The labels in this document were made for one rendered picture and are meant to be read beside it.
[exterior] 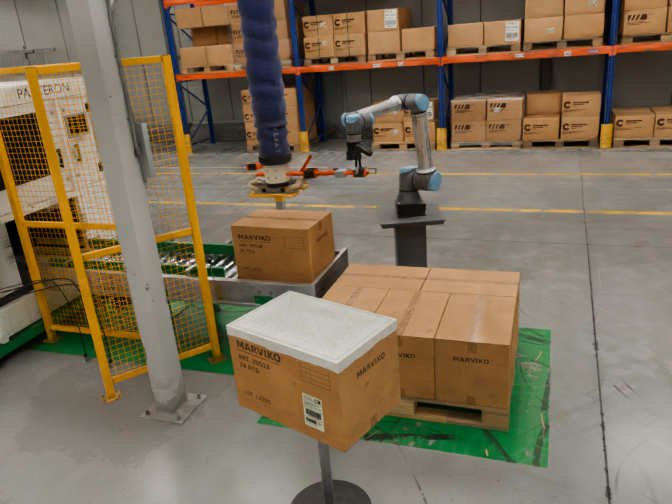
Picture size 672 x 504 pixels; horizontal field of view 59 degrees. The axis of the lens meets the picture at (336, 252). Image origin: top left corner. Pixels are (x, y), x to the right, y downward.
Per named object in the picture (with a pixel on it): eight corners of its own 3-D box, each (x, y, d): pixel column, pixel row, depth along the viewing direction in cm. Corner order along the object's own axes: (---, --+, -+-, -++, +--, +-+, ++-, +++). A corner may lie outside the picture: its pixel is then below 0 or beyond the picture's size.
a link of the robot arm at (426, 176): (425, 184, 466) (413, 90, 431) (444, 187, 454) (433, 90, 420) (414, 192, 457) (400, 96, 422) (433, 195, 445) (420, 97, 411)
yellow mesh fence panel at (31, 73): (104, 404, 386) (18, 68, 313) (100, 397, 394) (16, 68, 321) (227, 359, 428) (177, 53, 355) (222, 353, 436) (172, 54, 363)
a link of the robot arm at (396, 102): (399, 91, 438) (338, 112, 396) (413, 91, 430) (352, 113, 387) (401, 107, 443) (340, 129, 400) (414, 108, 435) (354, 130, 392)
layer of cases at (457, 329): (305, 384, 363) (298, 325, 349) (354, 312, 450) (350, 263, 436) (508, 409, 323) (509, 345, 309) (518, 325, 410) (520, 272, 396)
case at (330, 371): (238, 405, 265) (225, 325, 251) (298, 364, 294) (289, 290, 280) (345, 453, 228) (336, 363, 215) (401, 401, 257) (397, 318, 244)
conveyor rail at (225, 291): (44, 290, 473) (38, 268, 467) (49, 287, 478) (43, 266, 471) (313, 312, 396) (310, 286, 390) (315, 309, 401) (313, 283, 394)
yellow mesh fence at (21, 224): (42, 341, 478) (-35, 71, 405) (51, 336, 487) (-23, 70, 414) (165, 356, 439) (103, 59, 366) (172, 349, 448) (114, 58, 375)
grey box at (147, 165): (122, 177, 335) (110, 124, 325) (127, 175, 340) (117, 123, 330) (151, 177, 329) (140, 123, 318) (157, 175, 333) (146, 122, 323)
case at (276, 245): (238, 278, 426) (230, 225, 412) (264, 258, 460) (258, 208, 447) (313, 284, 403) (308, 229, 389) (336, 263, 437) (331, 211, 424)
